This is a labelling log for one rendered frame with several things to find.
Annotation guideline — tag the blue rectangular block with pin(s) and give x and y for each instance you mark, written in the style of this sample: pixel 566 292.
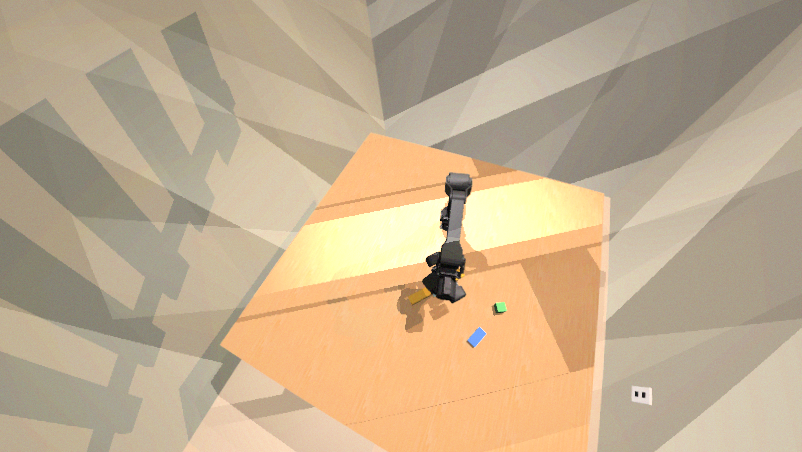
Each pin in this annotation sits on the blue rectangular block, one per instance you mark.
pixel 476 337

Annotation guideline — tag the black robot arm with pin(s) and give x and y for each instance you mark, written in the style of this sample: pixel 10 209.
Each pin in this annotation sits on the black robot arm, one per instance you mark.
pixel 458 187

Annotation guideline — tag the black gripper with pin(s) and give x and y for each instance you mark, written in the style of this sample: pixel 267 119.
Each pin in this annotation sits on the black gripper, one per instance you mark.
pixel 460 292

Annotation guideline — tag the yellow bar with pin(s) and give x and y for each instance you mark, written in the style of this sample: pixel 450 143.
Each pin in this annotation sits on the yellow bar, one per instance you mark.
pixel 421 295

